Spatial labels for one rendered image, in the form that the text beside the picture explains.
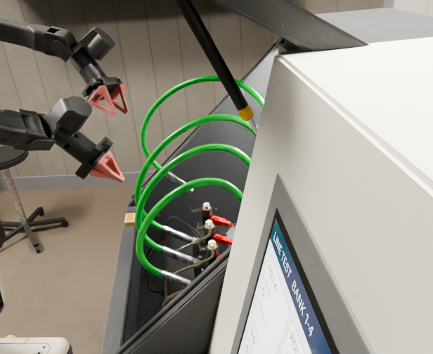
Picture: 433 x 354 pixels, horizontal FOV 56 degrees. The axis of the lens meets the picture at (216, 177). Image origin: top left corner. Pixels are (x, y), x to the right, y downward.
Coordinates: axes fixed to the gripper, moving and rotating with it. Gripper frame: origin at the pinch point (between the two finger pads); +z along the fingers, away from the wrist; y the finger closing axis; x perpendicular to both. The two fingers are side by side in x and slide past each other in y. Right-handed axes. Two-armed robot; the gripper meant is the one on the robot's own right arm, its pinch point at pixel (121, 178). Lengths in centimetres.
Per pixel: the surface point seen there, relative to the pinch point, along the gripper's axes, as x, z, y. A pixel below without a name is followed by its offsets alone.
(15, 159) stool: 129, -51, -131
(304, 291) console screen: -56, 15, 43
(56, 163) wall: 205, -39, -175
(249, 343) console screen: -49, 22, 28
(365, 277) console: -61, 13, 50
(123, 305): -15.8, 19.2, -17.6
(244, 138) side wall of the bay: 37.5, 23.0, 14.8
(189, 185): -20.9, 8.9, 22.8
